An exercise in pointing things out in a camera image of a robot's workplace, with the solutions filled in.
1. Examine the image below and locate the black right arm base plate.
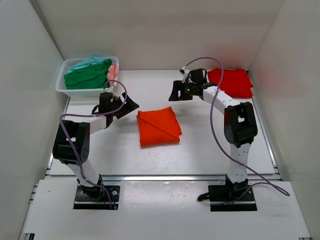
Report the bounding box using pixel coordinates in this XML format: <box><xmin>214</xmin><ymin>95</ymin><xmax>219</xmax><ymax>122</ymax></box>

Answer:
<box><xmin>197</xmin><ymin>176</ymin><xmax>258</xmax><ymax>212</ymax></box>

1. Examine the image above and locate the aluminium table rail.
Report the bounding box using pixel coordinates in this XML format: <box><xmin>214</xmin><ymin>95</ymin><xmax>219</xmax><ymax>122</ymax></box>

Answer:
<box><xmin>45</xmin><ymin>98</ymin><xmax>281</xmax><ymax>181</ymax></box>

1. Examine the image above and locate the pink t shirt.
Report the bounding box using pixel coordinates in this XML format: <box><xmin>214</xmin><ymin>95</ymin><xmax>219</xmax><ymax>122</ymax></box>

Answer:
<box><xmin>106</xmin><ymin>64</ymin><xmax>119</xmax><ymax>86</ymax></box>

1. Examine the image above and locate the teal t shirt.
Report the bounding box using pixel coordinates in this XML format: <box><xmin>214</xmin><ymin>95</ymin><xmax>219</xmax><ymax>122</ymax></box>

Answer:
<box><xmin>67</xmin><ymin>56</ymin><xmax>107</xmax><ymax>74</ymax></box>

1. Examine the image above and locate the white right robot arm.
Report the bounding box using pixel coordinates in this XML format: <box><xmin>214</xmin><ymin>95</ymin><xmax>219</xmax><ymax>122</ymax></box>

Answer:
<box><xmin>168</xmin><ymin>68</ymin><xmax>258</xmax><ymax>201</ymax></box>

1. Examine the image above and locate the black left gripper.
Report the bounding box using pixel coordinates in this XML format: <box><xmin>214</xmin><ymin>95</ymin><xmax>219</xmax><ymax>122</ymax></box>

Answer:
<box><xmin>110</xmin><ymin>92</ymin><xmax>140</xmax><ymax>119</ymax></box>

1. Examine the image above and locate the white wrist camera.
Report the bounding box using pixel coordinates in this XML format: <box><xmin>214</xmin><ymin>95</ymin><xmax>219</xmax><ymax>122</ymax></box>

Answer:
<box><xmin>179</xmin><ymin>67</ymin><xmax>190</xmax><ymax>83</ymax></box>
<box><xmin>107</xmin><ymin>83</ymin><xmax>118</xmax><ymax>94</ymax></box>

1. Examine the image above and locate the folded red t shirt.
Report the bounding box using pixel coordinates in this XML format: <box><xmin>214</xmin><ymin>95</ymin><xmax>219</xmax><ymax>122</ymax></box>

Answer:
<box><xmin>219</xmin><ymin>69</ymin><xmax>254</xmax><ymax>99</ymax></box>

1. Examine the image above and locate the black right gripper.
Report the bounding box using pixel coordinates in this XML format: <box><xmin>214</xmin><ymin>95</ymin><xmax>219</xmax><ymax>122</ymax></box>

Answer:
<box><xmin>169</xmin><ymin>80</ymin><xmax>197</xmax><ymax>102</ymax></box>

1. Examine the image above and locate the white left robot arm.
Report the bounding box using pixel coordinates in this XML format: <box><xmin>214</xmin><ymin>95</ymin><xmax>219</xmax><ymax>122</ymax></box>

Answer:
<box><xmin>52</xmin><ymin>92</ymin><xmax>140</xmax><ymax>201</ymax></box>

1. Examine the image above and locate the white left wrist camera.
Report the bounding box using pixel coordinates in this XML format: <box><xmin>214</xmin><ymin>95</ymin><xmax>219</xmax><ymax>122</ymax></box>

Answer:
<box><xmin>107</xmin><ymin>83</ymin><xmax>118</xmax><ymax>94</ymax></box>

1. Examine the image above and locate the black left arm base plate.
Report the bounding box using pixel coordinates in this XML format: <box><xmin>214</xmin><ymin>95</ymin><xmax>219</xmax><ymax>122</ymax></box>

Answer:
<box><xmin>73</xmin><ymin>182</ymin><xmax>121</xmax><ymax>211</ymax></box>

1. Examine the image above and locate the white plastic laundry basket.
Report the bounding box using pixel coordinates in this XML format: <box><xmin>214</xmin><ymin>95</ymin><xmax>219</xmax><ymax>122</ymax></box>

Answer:
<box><xmin>55</xmin><ymin>56</ymin><xmax>119</xmax><ymax>97</ymax></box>

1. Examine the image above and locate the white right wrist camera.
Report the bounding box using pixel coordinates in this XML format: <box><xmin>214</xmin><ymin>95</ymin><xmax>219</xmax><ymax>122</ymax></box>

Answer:
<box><xmin>179</xmin><ymin>67</ymin><xmax>190</xmax><ymax>83</ymax></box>

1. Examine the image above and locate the orange t shirt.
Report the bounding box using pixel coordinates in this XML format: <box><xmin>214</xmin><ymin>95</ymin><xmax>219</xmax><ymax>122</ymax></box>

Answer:
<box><xmin>136</xmin><ymin>106</ymin><xmax>182</xmax><ymax>148</ymax></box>

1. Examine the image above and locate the green t shirt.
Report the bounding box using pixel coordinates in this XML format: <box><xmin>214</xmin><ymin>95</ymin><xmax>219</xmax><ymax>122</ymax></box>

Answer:
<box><xmin>64</xmin><ymin>58</ymin><xmax>113</xmax><ymax>90</ymax></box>

